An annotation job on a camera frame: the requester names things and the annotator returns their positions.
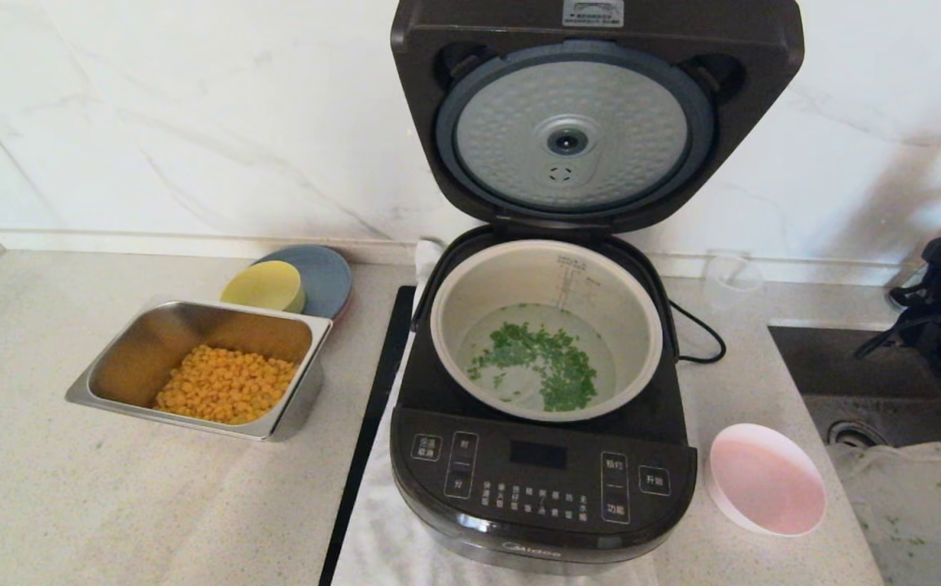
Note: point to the stainless steel tray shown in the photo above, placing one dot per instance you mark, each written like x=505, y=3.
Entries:
x=149, y=342

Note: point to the round sink drain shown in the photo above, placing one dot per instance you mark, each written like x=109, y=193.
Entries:
x=849, y=435

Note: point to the chopped green vegetables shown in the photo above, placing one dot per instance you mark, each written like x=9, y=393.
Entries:
x=552, y=366

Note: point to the clear measuring cup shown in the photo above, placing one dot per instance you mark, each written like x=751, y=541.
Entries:
x=731, y=281

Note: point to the long black strip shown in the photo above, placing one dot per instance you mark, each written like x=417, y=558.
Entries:
x=374, y=407

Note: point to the grey inner cooking pot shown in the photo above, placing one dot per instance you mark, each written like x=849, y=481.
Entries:
x=470, y=293

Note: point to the grey dimpled inner lid plate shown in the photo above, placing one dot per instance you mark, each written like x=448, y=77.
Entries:
x=625, y=122

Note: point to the blue grey plate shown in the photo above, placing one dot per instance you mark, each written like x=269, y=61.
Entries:
x=328, y=281

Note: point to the yellow bowl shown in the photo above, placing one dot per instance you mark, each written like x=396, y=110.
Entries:
x=263, y=286

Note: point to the white round bowl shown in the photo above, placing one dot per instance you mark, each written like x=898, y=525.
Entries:
x=763, y=480

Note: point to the white towel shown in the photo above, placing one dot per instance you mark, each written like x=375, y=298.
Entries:
x=381, y=537

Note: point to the black rice cooker lid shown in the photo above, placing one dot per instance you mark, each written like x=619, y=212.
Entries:
x=430, y=41

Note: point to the black rice cooker body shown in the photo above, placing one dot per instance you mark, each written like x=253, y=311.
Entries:
x=544, y=488

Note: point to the yellow corn kernels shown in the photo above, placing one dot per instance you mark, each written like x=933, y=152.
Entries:
x=226, y=387

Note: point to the stainless steel sink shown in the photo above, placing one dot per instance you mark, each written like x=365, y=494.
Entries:
x=845, y=382

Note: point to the white cloth with green bits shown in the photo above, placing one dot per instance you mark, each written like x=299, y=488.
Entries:
x=910, y=505

